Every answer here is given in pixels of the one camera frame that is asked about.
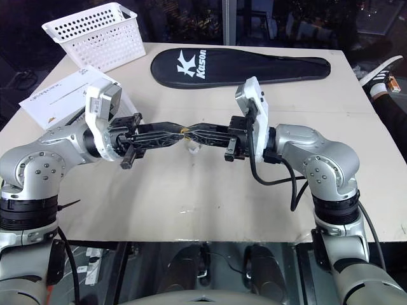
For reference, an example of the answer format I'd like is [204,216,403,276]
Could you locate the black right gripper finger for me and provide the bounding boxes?
[187,121,230,135]
[188,133,235,147]

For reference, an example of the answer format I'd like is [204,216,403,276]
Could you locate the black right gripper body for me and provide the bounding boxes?
[224,116,255,162]

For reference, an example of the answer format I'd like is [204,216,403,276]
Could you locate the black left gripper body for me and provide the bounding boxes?
[106,112,143,171]

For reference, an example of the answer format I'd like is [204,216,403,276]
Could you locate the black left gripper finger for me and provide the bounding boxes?
[135,121,186,136]
[127,133,187,151]

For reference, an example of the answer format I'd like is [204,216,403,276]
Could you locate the white box with slot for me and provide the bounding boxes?
[18,65,141,131]

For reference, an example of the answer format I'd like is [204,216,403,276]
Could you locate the black Kason racket cover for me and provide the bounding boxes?
[150,47,332,90]

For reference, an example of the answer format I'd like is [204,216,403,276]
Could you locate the white perforated plastic basket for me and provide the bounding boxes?
[41,2,148,72]

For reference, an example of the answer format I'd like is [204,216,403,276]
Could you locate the dark rounded robot foot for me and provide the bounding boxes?
[243,243,287,302]
[165,243,211,301]

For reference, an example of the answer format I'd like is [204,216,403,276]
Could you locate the person's black trouser leg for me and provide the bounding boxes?
[370,89,407,159]

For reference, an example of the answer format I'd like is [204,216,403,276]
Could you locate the white and black sneaker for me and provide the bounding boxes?
[359,55,404,97]

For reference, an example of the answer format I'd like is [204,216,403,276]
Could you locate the grey robot torso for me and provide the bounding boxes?
[116,287,289,305]

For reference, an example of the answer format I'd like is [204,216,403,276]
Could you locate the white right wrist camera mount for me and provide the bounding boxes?
[234,76,271,163]

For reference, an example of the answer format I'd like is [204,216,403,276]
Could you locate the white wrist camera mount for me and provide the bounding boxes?
[234,76,271,163]
[84,78,124,162]

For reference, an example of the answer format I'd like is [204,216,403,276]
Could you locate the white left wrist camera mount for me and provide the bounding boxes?
[84,78,124,162]

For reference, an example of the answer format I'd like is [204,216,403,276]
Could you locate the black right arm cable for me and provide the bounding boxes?
[247,126,387,271]

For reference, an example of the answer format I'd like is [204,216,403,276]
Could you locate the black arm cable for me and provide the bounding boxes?
[247,126,387,271]
[56,227,81,305]

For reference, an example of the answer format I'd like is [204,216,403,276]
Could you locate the black cable tie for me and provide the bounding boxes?
[58,199,81,211]

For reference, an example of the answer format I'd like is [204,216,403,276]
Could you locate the grey metal post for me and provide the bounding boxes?
[222,0,238,45]

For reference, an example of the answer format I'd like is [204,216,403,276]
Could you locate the black coiled cable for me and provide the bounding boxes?
[15,69,36,88]

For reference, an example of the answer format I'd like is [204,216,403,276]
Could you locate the thin black floor cable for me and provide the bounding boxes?
[205,252,247,275]

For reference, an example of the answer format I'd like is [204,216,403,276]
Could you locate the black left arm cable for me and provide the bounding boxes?
[56,227,81,305]

